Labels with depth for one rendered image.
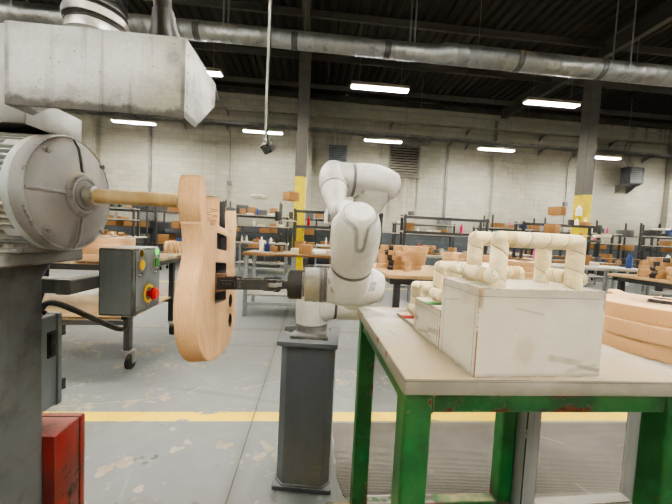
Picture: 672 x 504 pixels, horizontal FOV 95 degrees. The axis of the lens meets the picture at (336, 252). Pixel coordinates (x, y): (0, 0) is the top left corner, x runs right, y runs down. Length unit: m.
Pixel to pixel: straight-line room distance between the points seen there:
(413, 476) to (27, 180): 0.92
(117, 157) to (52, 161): 13.03
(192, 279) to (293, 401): 1.01
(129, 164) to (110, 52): 12.91
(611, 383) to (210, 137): 12.57
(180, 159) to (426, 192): 9.24
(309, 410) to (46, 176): 1.27
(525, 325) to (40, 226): 0.97
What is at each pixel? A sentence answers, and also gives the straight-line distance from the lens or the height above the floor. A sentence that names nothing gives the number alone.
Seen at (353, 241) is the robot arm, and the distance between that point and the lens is 0.65.
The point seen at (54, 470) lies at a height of 0.52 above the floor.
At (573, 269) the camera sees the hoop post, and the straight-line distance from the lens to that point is 0.78.
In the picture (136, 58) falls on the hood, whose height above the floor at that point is 1.48.
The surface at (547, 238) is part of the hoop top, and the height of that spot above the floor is 1.20.
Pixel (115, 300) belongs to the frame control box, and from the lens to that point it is 1.11.
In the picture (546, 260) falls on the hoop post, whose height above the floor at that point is 1.15.
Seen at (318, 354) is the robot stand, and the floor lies 0.65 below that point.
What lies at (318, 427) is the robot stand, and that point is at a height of 0.31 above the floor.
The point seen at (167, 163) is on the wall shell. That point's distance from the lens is 13.09.
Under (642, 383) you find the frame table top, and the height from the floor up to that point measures 0.93.
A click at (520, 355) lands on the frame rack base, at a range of 0.72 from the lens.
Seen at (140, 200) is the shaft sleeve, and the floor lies 1.24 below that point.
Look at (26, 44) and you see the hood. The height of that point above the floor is 1.49.
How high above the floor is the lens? 1.19
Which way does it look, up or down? 3 degrees down
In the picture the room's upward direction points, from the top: 3 degrees clockwise
